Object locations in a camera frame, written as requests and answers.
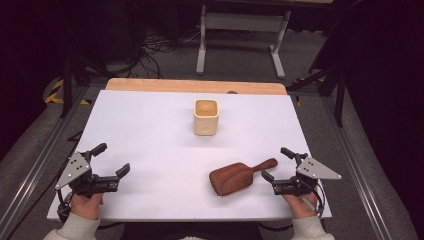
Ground person's left hand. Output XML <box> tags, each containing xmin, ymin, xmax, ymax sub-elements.
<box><xmin>70</xmin><ymin>192</ymin><xmax>105</xmax><ymax>221</ymax></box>

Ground black floor cables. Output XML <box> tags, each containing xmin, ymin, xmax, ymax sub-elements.
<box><xmin>123</xmin><ymin>1</ymin><xmax>258</xmax><ymax>79</ymax></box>

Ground black metal stand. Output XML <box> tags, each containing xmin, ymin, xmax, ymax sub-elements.
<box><xmin>59</xmin><ymin>54</ymin><xmax>116</xmax><ymax>119</ymax></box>
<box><xmin>287</xmin><ymin>39</ymin><xmax>348</xmax><ymax>128</ymax></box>

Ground yellow black hazard tape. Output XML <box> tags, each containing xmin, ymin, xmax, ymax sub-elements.
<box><xmin>44</xmin><ymin>78</ymin><xmax>92</xmax><ymax>106</ymax></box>

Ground grey metal table frame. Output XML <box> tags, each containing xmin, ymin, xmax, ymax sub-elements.
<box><xmin>195</xmin><ymin>4</ymin><xmax>292</xmax><ymax>80</ymax></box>

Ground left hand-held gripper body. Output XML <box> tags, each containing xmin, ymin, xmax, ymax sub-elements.
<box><xmin>54</xmin><ymin>150</ymin><xmax>120</xmax><ymax>198</ymax></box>

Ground white board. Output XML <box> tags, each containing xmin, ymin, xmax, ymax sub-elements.
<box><xmin>46</xmin><ymin>89</ymin><xmax>333</xmax><ymax>223</ymax></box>

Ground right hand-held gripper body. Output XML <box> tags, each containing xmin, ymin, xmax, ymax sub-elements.
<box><xmin>272</xmin><ymin>152</ymin><xmax>343</xmax><ymax>198</ymax></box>

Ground aluminium rail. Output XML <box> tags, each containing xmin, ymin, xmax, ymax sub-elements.
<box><xmin>320</xmin><ymin>95</ymin><xmax>393</xmax><ymax>240</ymax></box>
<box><xmin>0</xmin><ymin>85</ymin><xmax>90</xmax><ymax>240</ymax></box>

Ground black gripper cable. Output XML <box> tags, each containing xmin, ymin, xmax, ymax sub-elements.
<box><xmin>55</xmin><ymin>189</ymin><xmax>74</xmax><ymax>224</ymax></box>
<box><xmin>309</xmin><ymin>179</ymin><xmax>327</xmax><ymax>219</ymax></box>

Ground wooden hair brush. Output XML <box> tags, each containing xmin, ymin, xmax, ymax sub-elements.
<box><xmin>208</xmin><ymin>157</ymin><xmax>279</xmax><ymax>198</ymax></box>

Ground person's right hand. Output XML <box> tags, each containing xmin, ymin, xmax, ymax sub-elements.
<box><xmin>282</xmin><ymin>191</ymin><xmax>319</xmax><ymax>220</ymax></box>

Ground beige square cup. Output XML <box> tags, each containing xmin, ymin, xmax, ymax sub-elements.
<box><xmin>193</xmin><ymin>98</ymin><xmax>220</xmax><ymax>137</ymax></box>

